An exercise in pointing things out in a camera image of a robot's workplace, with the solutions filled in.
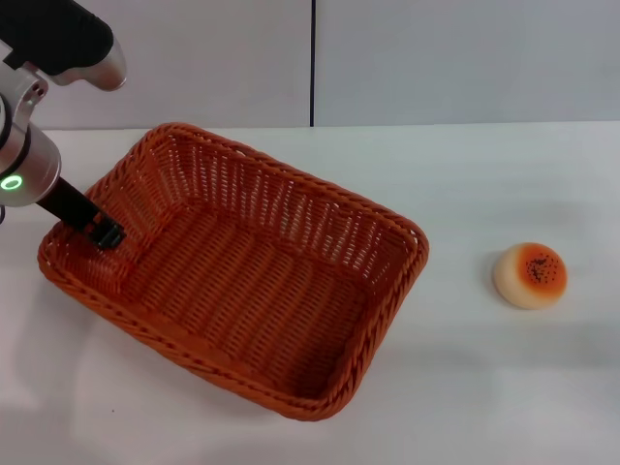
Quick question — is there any round toasted bread bun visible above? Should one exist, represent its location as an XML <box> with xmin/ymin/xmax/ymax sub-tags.
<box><xmin>492</xmin><ymin>241</ymin><xmax>569</xmax><ymax>310</ymax></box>

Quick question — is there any orange woven rectangular basket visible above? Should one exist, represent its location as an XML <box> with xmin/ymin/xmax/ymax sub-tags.
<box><xmin>37</xmin><ymin>121</ymin><xmax>431</xmax><ymax>423</ymax></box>

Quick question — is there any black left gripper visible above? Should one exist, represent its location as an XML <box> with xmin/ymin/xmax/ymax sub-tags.
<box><xmin>35</xmin><ymin>175</ymin><xmax>128</xmax><ymax>251</ymax></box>

